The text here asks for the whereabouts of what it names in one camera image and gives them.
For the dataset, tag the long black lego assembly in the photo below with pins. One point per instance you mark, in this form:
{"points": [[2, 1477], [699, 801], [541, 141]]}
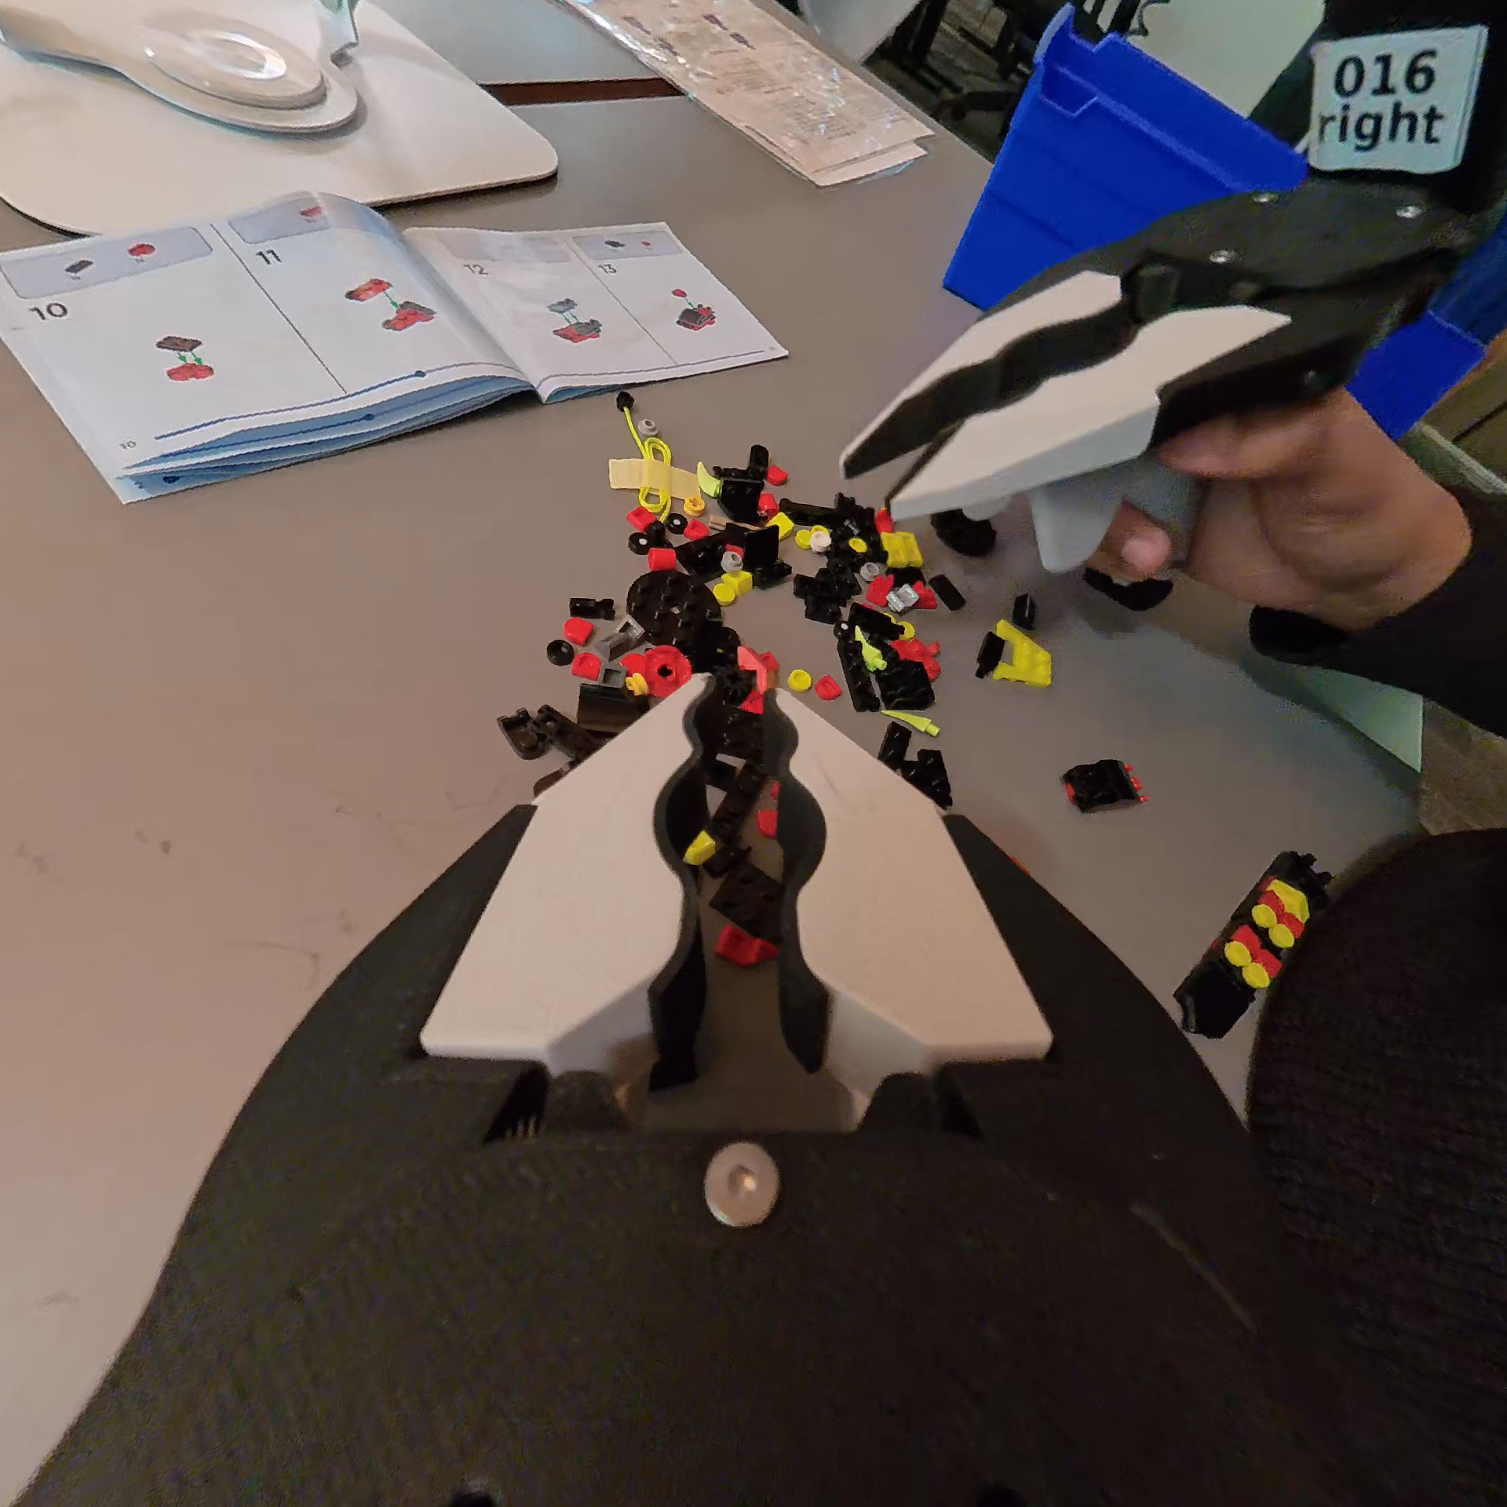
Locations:
{"points": [[1264, 929]]}

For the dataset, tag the black office chair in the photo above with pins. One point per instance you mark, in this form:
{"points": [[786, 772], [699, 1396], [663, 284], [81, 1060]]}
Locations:
{"points": [[1000, 48]]}

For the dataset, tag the lego instruction booklet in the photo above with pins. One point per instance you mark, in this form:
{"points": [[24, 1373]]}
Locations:
{"points": [[294, 344]]}

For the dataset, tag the clear plastic bag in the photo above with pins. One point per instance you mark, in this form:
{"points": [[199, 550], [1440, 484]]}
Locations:
{"points": [[798, 107]]}

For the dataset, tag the pile of lego pieces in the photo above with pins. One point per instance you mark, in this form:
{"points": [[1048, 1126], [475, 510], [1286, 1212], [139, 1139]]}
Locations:
{"points": [[669, 601]]}

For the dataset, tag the person's right hand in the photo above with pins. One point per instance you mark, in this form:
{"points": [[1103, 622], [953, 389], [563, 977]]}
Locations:
{"points": [[1316, 520]]}

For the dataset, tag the yellow lego wedge plate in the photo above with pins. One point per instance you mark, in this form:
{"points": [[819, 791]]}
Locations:
{"points": [[1016, 659]]}

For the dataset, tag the white lamp base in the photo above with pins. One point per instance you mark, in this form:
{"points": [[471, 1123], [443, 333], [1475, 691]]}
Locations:
{"points": [[411, 141]]}

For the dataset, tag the blue plastic bin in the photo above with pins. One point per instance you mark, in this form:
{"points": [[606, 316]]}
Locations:
{"points": [[1093, 178]]}

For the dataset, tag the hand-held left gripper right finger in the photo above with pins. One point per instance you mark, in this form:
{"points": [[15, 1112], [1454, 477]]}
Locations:
{"points": [[907, 929]]}

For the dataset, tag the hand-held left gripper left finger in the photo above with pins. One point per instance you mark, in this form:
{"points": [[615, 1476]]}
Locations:
{"points": [[566, 919]]}

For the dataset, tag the person's black sweater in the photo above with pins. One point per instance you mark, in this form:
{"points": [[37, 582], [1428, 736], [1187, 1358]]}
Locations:
{"points": [[1400, 1060]]}

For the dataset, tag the person's right forearm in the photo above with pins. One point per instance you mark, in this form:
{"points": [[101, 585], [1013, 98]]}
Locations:
{"points": [[1436, 636]]}

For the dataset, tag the clear round magnifier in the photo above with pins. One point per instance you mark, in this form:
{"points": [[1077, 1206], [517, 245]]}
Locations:
{"points": [[235, 64]]}

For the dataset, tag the small black red lego assembly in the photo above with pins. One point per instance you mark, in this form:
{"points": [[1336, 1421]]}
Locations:
{"points": [[1099, 787]]}

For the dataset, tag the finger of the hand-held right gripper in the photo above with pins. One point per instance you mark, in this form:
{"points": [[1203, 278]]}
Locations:
{"points": [[976, 353], [1057, 441]]}

